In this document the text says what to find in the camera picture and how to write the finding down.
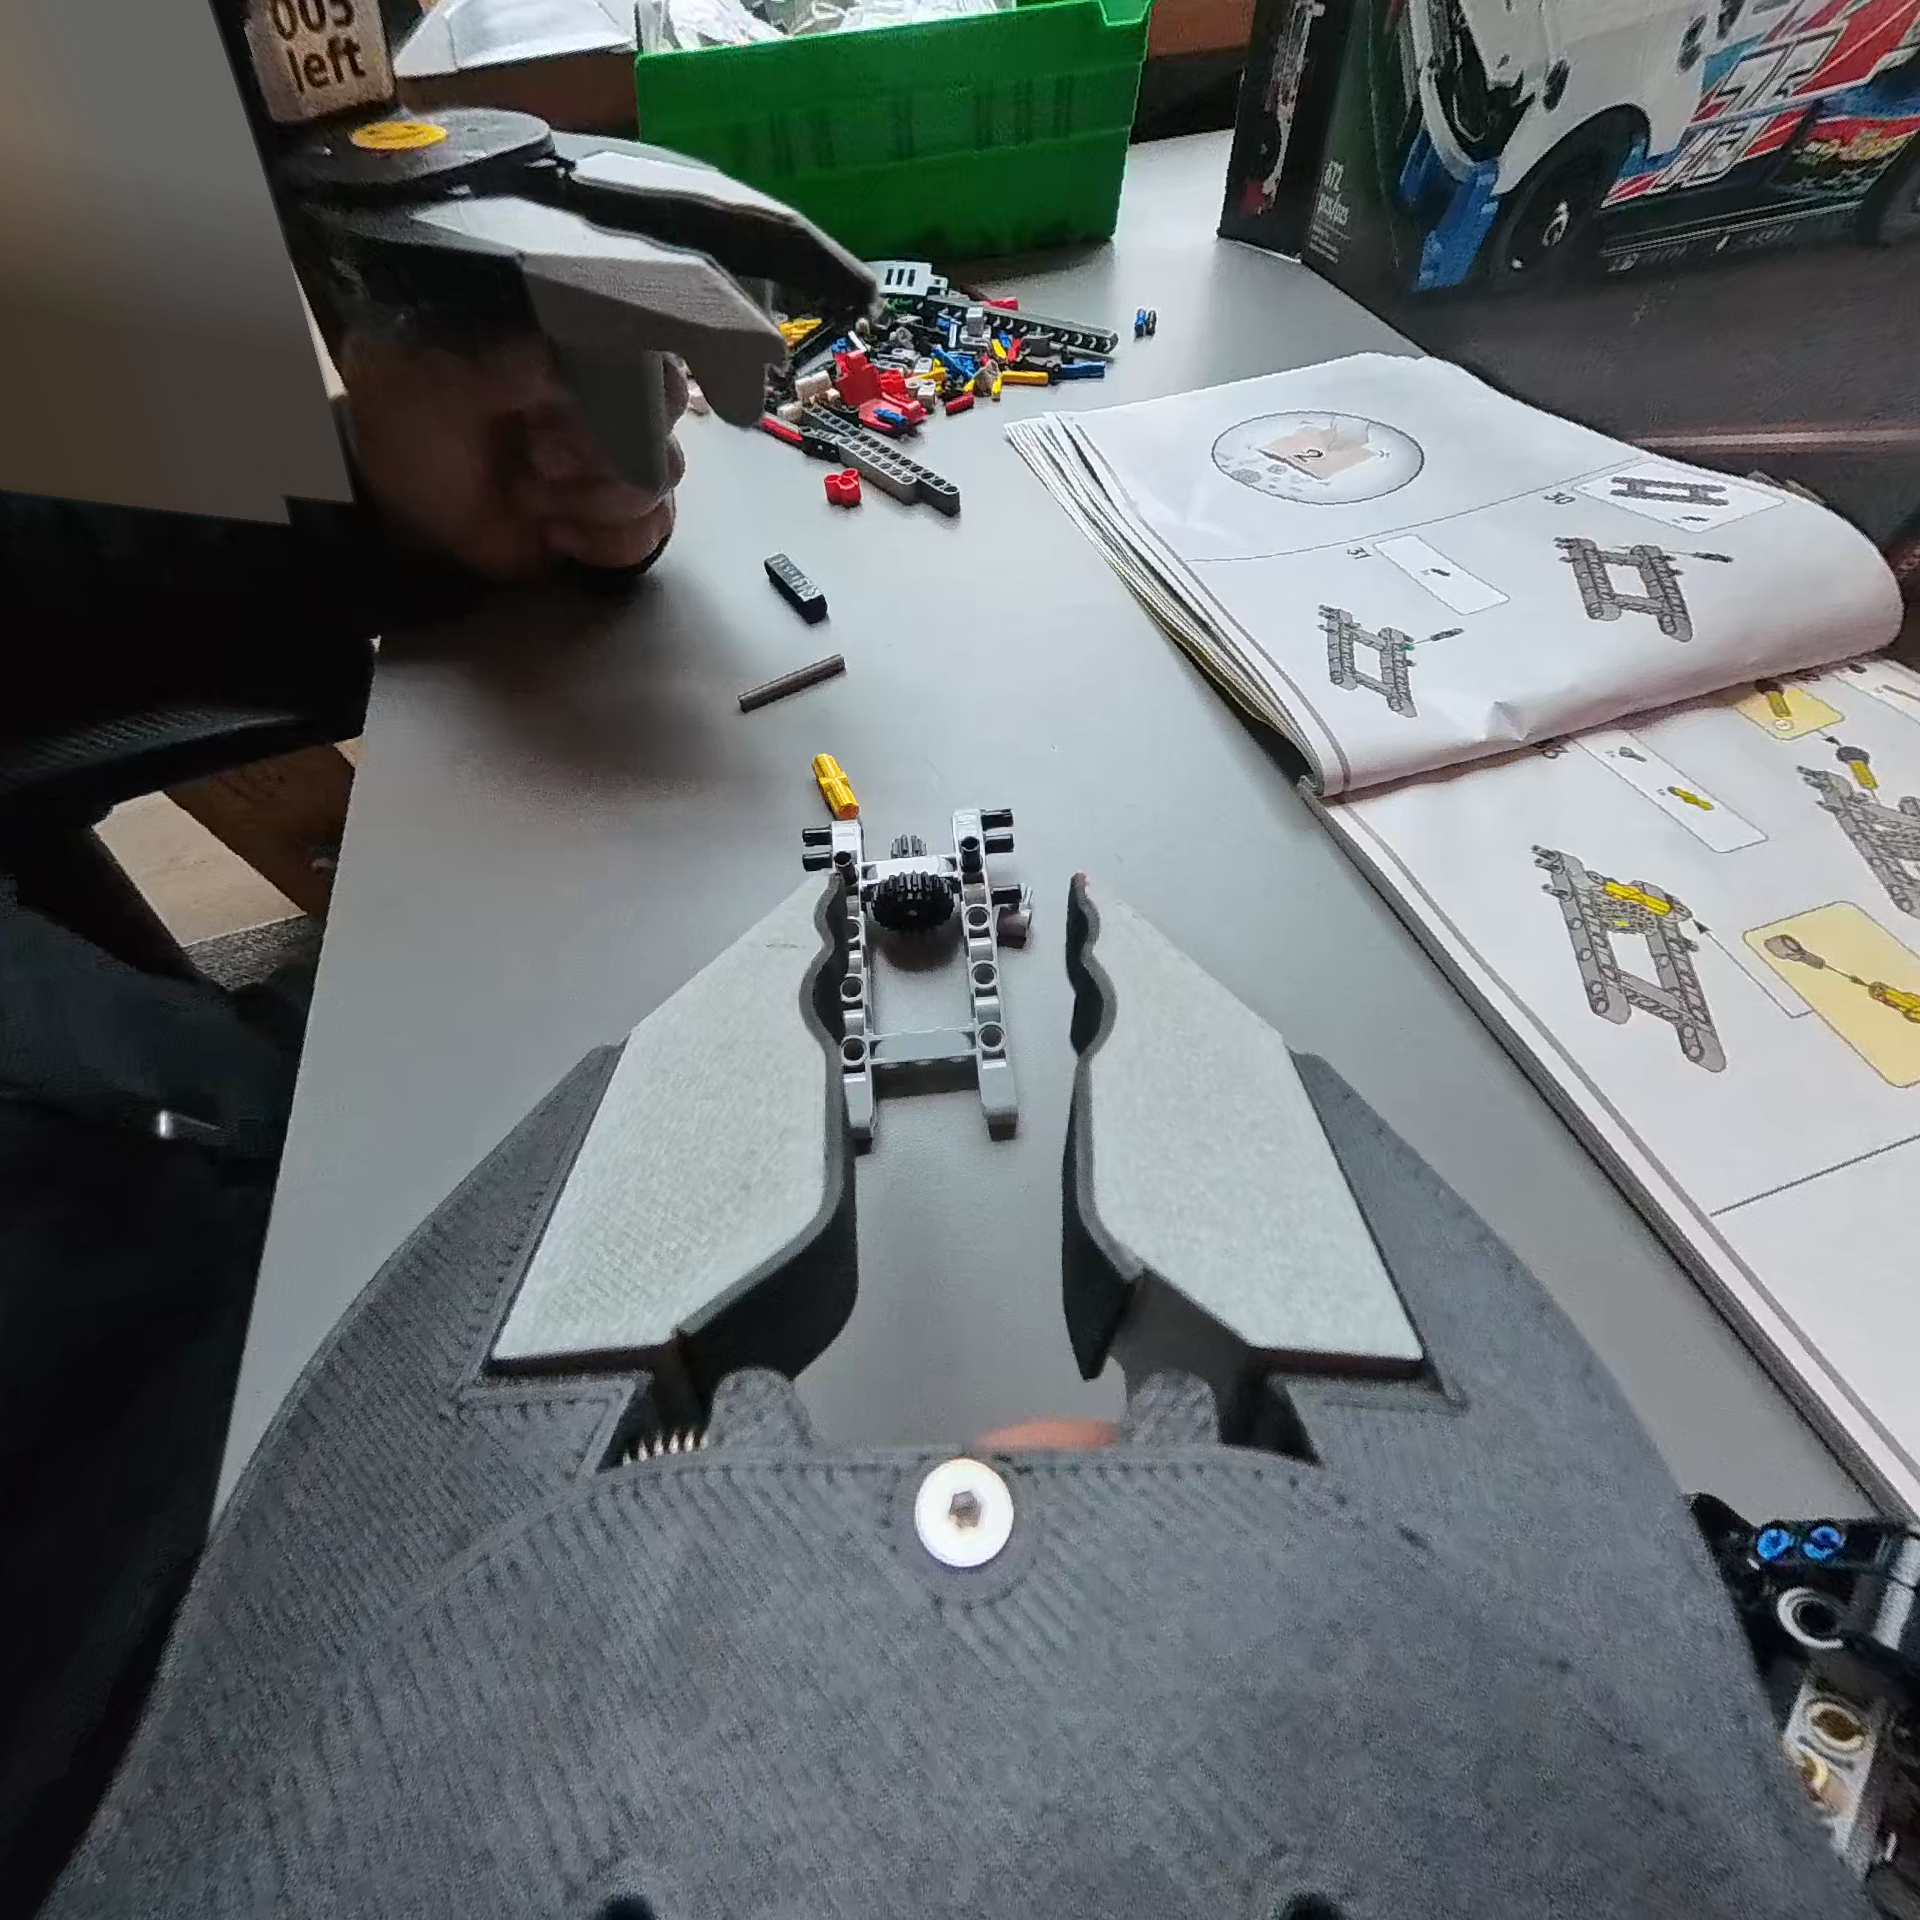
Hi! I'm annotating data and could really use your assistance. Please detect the pile of lego pieces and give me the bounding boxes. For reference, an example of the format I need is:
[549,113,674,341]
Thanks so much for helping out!
[757,255,1121,453]

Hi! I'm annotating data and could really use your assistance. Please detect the grey lego frame assembly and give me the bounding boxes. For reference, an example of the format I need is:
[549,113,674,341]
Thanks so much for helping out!
[802,805,1041,1153]

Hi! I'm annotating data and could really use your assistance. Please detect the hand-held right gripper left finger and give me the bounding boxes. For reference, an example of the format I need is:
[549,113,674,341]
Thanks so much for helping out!
[488,865,874,1389]

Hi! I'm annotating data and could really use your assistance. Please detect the long dark grey lego beam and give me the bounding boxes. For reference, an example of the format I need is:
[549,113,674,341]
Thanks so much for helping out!
[792,406,962,519]

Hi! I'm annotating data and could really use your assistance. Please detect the person's left hand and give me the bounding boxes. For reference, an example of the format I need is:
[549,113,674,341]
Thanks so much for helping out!
[337,320,695,589]

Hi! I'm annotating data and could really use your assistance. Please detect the black lego car assembly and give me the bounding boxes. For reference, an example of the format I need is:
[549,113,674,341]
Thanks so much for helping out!
[1688,1493,1920,1892]

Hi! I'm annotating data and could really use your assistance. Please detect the green plastic bin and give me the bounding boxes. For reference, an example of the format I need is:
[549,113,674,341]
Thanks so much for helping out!
[634,0,1154,272]

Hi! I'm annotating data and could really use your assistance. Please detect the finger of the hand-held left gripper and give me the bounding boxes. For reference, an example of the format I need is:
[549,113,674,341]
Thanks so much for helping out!
[552,133,882,325]
[402,194,788,431]

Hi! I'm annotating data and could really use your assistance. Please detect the clear plastic bags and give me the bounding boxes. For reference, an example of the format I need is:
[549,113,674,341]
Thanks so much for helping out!
[639,0,842,54]

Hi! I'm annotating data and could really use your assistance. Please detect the lego instruction booklet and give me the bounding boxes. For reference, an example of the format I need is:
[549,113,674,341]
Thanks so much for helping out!
[1005,351,1920,1517]

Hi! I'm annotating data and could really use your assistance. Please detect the person's left forearm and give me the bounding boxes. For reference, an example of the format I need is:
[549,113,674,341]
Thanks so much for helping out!
[0,487,378,751]

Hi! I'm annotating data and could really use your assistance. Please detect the lego set box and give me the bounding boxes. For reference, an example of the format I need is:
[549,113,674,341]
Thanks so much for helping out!
[1219,0,1920,504]

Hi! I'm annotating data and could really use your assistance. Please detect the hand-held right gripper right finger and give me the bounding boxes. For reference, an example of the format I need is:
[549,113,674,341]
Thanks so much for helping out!
[1059,870,1426,1389]

